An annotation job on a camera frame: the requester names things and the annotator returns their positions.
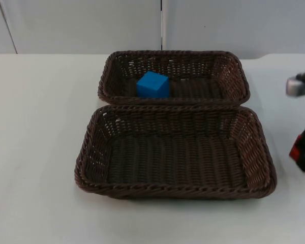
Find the red cube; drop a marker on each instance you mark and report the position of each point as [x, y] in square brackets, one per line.
[295, 148]

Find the dark brown wicker basket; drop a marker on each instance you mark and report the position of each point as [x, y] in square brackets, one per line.
[175, 157]
[193, 73]

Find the blue cube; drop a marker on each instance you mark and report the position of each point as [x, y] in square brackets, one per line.
[152, 85]

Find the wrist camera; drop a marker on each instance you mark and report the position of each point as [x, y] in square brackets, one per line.
[297, 87]

